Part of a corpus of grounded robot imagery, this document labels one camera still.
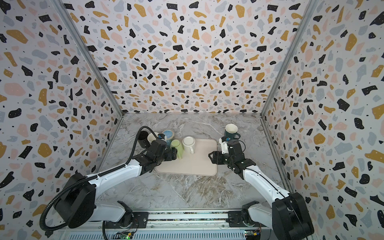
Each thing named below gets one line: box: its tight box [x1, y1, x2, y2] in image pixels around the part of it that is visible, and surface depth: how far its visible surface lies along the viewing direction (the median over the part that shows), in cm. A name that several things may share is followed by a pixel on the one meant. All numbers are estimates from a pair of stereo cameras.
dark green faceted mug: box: [224, 123, 241, 140], surface depth 100 cm
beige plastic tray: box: [155, 138, 218, 177], surface depth 94 cm
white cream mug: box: [182, 136, 196, 154], surface depth 97 cm
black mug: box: [138, 130, 151, 149], surface depth 98 cm
